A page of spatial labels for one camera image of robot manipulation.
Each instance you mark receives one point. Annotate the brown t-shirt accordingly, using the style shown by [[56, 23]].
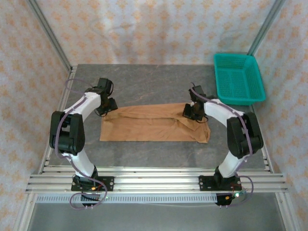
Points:
[[144, 130]]

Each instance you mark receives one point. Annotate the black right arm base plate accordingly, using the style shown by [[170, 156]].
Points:
[[204, 184]]

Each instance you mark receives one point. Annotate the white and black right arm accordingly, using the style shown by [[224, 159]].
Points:
[[243, 134]]

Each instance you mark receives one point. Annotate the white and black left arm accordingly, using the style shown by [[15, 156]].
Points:
[[69, 134]]

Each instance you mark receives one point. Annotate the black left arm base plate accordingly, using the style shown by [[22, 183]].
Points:
[[109, 184]]

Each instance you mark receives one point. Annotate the teal plastic basket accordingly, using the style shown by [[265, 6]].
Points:
[[240, 77]]

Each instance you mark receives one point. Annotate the aluminium frame post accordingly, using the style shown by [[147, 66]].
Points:
[[50, 33], [266, 26]]

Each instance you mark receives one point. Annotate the black controller box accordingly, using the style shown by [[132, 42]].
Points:
[[222, 201]]

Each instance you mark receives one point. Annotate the aluminium mounting rail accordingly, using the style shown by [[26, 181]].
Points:
[[156, 183]]

